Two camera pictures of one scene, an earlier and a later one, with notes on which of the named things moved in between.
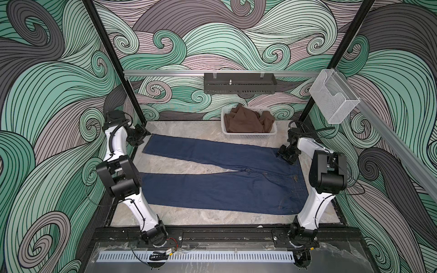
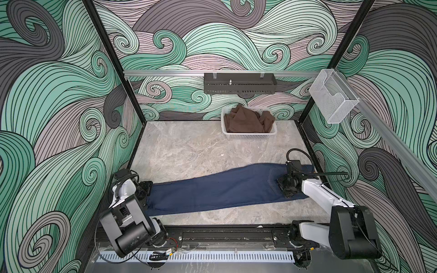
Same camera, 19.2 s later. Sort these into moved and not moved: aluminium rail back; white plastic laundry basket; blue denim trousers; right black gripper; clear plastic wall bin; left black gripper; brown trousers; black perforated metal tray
Moved: blue denim trousers; right black gripper; left black gripper
Not moved: black perforated metal tray; clear plastic wall bin; white plastic laundry basket; aluminium rail back; brown trousers
